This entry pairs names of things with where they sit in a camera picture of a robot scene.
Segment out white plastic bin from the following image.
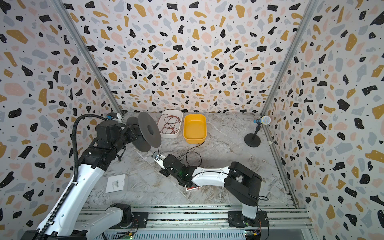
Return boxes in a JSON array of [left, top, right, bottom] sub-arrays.
[[157, 110, 183, 139]]

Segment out aluminium corner rail right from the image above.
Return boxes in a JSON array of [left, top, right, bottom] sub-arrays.
[[260, 0, 319, 117]]

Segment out yellow plastic bin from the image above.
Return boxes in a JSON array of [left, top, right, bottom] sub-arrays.
[[183, 114, 207, 144]]

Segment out blue toy microphone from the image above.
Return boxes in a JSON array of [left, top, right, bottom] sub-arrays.
[[254, 116, 271, 125]]

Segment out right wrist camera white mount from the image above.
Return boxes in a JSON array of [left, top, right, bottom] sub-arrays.
[[152, 152, 166, 169]]

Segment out white paper label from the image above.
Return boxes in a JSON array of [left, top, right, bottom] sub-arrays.
[[106, 174, 128, 194]]

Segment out aluminium corner rail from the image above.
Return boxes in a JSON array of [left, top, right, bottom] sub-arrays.
[[260, 0, 319, 117], [51, 1, 124, 117]]

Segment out aluminium corner rail left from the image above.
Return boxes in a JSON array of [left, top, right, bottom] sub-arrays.
[[51, 1, 124, 117]]

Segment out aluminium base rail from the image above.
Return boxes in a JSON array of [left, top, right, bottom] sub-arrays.
[[105, 203, 317, 240]]

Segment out black microphone stand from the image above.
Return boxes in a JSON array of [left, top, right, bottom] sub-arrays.
[[244, 124, 261, 148]]

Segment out grey perforated cable spool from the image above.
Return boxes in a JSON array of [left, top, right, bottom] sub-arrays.
[[126, 112, 162, 153]]

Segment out red cable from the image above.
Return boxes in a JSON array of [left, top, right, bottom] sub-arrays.
[[160, 115, 182, 135]]

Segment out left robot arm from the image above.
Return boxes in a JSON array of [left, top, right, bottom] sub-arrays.
[[22, 114, 141, 240]]

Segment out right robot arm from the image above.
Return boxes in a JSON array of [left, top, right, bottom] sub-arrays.
[[152, 152, 266, 229]]

